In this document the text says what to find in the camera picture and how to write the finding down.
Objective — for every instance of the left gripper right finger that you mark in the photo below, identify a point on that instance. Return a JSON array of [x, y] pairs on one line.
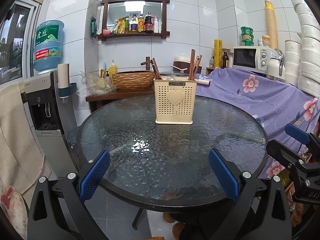
[[260, 209]]

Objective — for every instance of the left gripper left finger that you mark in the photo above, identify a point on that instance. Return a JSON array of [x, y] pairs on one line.
[[58, 208]]

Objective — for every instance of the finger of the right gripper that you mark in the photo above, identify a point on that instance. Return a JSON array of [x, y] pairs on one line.
[[284, 155], [297, 134]]

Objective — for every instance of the brown wooden chopstick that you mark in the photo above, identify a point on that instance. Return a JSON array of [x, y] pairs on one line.
[[195, 68], [155, 67], [191, 67], [200, 58]]

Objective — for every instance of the black chopstick gold band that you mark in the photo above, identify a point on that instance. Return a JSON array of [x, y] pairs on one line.
[[153, 69]]

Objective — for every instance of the floral seat cushion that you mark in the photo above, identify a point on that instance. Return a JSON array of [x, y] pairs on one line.
[[15, 209]]

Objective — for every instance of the purple floral cloth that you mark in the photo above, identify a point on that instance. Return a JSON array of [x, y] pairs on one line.
[[262, 104]]

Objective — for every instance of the beige hanging cloth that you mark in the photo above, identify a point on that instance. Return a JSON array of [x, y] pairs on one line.
[[22, 163]]

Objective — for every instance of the white electric kettle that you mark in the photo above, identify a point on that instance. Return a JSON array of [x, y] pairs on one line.
[[275, 66]]

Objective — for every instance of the white microwave oven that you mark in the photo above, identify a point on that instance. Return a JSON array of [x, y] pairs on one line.
[[252, 58]]

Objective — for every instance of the water dispenser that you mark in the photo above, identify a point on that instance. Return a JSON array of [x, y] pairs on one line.
[[53, 119]]

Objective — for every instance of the round glass table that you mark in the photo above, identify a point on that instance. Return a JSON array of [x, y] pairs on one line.
[[163, 167]]

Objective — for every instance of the green instant noodle cups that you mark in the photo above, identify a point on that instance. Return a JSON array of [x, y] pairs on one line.
[[247, 38]]

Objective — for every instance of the tall stack paper cups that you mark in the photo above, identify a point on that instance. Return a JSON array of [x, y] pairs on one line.
[[271, 24]]

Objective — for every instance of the yellow wrap roll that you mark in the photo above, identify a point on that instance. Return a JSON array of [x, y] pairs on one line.
[[217, 53]]

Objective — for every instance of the cream plastic utensil holder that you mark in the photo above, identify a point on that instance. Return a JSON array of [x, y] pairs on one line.
[[174, 101]]

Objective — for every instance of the brown wooden counter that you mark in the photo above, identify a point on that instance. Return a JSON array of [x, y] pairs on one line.
[[100, 100]]

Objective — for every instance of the paper cup dispenser holder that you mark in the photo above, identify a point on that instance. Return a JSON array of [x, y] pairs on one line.
[[65, 87]]

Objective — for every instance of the white pan with lid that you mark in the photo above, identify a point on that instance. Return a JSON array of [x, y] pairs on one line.
[[182, 76]]

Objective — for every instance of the clear plastic bag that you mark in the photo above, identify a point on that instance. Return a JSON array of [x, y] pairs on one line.
[[93, 84]]

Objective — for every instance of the woven pattern basin sink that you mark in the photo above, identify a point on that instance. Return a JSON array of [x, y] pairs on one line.
[[135, 80]]

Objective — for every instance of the yellow soap dispenser bottle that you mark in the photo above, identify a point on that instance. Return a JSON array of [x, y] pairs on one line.
[[113, 69]]

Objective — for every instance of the bronze faucet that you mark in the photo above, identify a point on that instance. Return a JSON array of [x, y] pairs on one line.
[[146, 63]]

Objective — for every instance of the blue water jug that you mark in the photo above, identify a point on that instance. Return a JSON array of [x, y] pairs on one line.
[[47, 52]]

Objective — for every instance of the dark soy sauce bottle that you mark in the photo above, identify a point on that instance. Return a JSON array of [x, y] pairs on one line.
[[149, 23]]

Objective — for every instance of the dark wooden wall shelf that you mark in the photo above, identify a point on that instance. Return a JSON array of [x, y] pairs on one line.
[[124, 18]]

